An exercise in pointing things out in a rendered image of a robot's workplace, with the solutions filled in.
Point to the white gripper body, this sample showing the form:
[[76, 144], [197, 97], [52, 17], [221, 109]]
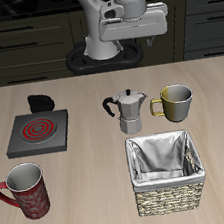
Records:
[[139, 26]]

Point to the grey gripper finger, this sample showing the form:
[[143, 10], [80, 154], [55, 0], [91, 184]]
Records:
[[150, 40]]

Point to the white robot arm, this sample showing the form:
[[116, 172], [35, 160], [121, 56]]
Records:
[[96, 25]]

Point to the white and yellow mug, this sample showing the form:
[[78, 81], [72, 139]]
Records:
[[176, 103]]

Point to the woven basket with white liner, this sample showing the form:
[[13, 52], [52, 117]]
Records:
[[165, 172]]

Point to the red and white mug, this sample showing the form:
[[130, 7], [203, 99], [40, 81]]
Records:
[[27, 193]]

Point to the silver moka pot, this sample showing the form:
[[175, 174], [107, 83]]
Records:
[[129, 112]]

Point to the dark kitchen cupboards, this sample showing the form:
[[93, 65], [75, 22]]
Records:
[[24, 45]]

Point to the round black knob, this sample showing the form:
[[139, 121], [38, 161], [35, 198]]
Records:
[[40, 103]]

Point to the dark grey stove plate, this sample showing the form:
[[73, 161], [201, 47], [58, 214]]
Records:
[[38, 133]]

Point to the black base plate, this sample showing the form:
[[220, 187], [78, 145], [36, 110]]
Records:
[[133, 54]]

